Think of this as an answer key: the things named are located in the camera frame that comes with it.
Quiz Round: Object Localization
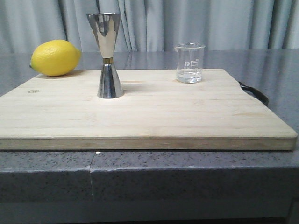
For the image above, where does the small glass beaker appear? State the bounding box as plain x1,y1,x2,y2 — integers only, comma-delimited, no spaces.
174,43,206,84

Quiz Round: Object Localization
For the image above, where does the steel double jigger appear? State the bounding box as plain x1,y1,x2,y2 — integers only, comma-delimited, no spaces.
87,13,123,99

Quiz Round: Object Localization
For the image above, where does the wooden cutting board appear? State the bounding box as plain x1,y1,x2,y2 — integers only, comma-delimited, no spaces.
0,69,297,150

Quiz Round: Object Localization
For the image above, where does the grey curtain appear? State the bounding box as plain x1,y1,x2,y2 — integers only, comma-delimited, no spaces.
0,0,299,53

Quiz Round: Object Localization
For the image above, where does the yellow lemon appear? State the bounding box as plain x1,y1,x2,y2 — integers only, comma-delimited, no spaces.
30,40,81,77

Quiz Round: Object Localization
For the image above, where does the black board handle strap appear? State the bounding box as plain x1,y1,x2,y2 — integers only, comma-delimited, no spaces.
237,81,269,105

